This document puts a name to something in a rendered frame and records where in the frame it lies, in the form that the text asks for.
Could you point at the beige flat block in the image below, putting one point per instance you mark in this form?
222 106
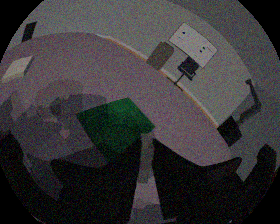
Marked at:
17 69

